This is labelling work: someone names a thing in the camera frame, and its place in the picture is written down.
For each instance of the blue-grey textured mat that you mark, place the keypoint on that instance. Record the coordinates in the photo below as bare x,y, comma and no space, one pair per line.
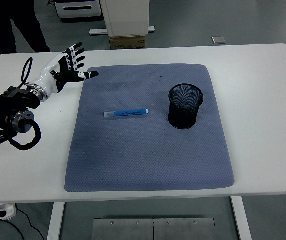
145,155

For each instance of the white power strip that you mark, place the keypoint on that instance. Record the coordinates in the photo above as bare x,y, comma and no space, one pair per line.
7,211

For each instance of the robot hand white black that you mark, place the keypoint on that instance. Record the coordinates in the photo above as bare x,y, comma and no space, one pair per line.
46,78

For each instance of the white cabinet panel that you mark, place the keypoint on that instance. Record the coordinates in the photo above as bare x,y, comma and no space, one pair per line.
125,17

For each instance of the white table leg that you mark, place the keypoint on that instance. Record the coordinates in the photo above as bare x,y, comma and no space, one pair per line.
240,220
55,222

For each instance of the cardboard box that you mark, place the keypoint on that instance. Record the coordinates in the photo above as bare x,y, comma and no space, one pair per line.
126,43

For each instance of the grey metal plate with screws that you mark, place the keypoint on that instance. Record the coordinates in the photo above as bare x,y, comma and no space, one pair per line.
122,230

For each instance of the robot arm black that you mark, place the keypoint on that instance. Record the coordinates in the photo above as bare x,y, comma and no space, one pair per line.
7,105

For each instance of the white floor foot bar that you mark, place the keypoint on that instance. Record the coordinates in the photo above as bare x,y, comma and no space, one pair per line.
97,32

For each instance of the blue marker pen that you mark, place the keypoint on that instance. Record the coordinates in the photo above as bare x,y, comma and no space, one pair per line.
127,113

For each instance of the small grey floor plate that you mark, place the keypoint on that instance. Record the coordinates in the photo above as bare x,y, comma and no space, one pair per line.
218,40

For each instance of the white unit with black slot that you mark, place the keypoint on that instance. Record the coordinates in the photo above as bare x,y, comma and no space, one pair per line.
77,13

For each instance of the black mesh pen holder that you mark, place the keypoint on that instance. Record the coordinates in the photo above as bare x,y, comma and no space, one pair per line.
182,120

